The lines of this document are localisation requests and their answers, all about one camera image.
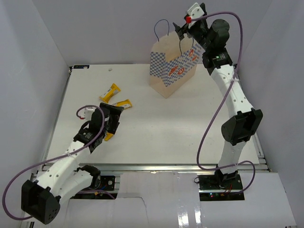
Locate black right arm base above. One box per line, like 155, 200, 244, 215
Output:
193, 174, 245, 202

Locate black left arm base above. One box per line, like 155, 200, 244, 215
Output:
81, 176, 116, 191

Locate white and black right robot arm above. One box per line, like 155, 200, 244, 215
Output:
174, 3, 263, 190

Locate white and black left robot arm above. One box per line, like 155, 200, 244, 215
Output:
21, 103, 124, 225

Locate yellow snack bar bottom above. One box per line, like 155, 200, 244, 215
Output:
104, 133, 113, 141

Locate yellow snack bar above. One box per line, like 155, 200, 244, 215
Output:
112, 99, 133, 109
104, 133, 113, 141
99, 83, 121, 103

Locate yellow snack bar middle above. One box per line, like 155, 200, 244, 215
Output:
112, 99, 133, 109

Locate yellow snack bar top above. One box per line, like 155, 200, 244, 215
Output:
99, 83, 121, 103

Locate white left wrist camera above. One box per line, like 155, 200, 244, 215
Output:
78, 107, 95, 121

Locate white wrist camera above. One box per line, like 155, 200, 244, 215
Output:
78, 107, 95, 121
185, 2, 206, 27

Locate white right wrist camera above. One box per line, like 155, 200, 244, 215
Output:
185, 2, 206, 27

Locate checkered paper bag blue handles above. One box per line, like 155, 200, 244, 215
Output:
149, 29, 203, 98

